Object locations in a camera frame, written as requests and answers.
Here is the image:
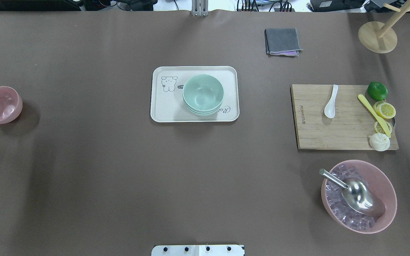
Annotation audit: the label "wooden cutting board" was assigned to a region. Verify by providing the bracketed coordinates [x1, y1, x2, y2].
[290, 84, 399, 150]

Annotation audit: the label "metal ice scoop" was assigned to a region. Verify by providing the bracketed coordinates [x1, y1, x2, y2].
[319, 169, 386, 218]

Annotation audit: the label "aluminium frame post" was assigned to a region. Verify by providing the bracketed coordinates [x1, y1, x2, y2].
[191, 0, 209, 17]

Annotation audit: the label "white ceramic spoon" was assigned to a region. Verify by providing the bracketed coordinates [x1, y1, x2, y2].
[324, 84, 339, 119]

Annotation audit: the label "yellow plastic knife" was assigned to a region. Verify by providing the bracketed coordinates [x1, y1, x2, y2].
[358, 94, 391, 138]

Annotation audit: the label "green lime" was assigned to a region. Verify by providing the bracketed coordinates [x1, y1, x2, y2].
[367, 81, 388, 101]

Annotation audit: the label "grey folded cloth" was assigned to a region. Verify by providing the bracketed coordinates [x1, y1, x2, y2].
[264, 28, 302, 57]

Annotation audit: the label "cream serving tray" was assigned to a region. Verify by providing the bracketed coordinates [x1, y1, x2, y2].
[150, 65, 240, 123]

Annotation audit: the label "stacked green bowls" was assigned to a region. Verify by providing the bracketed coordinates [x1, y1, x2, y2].
[183, 74, 224, 116]

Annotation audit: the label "clear ice cubes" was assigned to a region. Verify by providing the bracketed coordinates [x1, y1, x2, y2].
[325, 164, 378, 231]

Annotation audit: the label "white mounting plate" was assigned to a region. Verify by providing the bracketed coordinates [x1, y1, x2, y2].
[151, 244, 246, 256]

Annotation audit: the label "large pink bowl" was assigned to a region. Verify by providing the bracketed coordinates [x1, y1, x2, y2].
[321, 159, 398, 234]

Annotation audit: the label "wooden mug tree stand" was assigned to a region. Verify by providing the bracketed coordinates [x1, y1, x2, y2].
[358, 0, 410, 54]

